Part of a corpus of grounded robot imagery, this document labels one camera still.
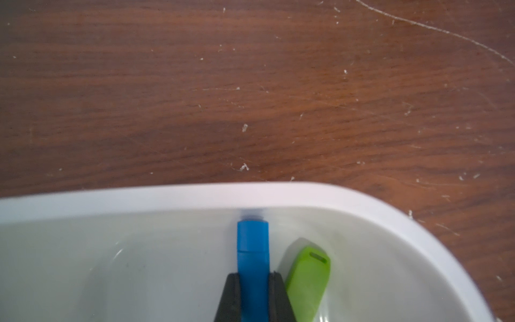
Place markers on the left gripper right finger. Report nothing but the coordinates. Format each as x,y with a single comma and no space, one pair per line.
279,307

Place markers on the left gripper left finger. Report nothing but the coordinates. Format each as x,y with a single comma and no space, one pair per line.
229,308

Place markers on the green usb flash drive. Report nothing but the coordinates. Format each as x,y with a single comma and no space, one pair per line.
307,281

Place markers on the blue usb flash drive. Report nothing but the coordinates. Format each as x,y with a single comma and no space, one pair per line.
253,266

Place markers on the white storage box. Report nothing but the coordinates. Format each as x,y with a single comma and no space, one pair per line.
171,253

